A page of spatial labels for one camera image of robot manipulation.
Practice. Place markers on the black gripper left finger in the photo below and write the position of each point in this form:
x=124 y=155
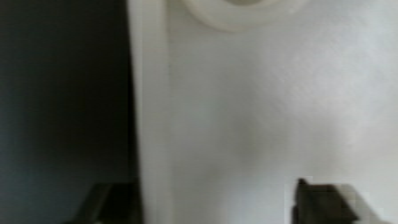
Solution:
x=113 y=205

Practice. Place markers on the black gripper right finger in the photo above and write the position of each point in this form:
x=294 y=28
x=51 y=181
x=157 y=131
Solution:
x=321 y=206

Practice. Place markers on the white square tabletop tray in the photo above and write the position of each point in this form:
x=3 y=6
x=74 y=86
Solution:
x=267 y=108

